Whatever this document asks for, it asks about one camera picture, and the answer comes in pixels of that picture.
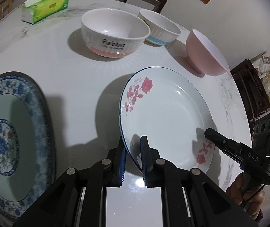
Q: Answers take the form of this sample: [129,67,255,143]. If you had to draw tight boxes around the white rose plate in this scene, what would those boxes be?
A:
[119,67,215,173]

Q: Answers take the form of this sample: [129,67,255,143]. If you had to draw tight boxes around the blue floral plate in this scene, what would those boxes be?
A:
[0,72,56,221]

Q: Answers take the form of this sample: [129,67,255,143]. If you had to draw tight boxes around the white pink Rabbit bowl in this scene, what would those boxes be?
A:
[81,8,151,58]

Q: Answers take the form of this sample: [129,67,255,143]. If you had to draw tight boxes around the white blue ribbed bowl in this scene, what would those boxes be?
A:
[138,9,181,46]

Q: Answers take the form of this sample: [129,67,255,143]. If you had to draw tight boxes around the person's right hand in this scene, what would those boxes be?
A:
[226,173,265,216]

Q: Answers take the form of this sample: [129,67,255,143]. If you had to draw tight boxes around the dark wooden shelf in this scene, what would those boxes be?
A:
[231,59,270,121]

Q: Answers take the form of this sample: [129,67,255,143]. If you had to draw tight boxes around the snack bags on shelf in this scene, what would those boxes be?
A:
[251,51,270,103]

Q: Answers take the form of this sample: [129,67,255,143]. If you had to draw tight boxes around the green tissue box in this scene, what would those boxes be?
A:
[22,0,69,24]

